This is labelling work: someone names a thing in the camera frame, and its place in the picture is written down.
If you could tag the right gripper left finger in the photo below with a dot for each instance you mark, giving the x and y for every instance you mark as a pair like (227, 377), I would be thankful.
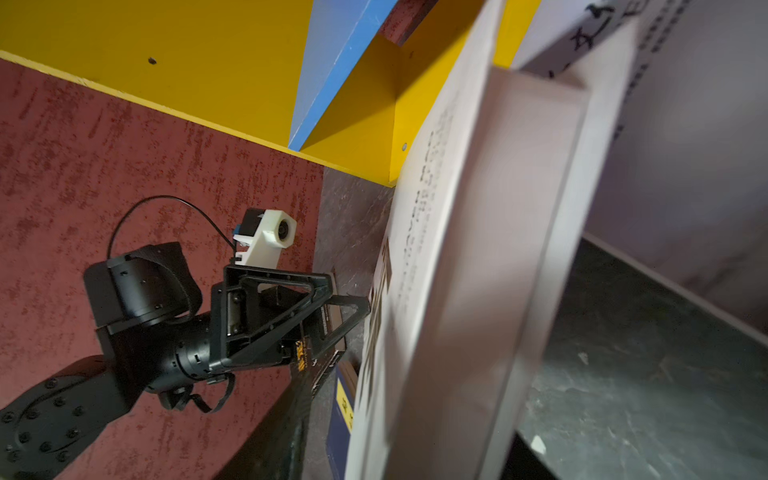
(276, 448)

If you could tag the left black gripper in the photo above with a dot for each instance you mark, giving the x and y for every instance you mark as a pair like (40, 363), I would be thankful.
(254, 311)

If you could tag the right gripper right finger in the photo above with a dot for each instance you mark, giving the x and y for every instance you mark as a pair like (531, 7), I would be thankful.
(522, 463)

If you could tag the white book with brown blocks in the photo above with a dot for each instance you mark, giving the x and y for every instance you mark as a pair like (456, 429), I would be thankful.
(485, 221)

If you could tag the heritage culture photo book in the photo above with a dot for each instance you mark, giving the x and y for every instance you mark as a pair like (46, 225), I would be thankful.
(683, 194)

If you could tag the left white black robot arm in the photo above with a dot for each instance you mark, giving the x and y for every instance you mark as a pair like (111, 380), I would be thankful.
(156, 338)

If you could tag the black book with gold letters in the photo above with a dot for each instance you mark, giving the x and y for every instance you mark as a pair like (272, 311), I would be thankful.
(315, 346)

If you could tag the left dark blue booklet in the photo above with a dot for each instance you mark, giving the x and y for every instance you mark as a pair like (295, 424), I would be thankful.
(341, 418)

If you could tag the yellow pink blue bookshelf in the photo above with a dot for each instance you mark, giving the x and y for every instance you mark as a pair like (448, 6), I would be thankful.
(314, 79)

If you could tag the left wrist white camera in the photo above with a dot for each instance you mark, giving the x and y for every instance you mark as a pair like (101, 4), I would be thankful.
(264, 234)

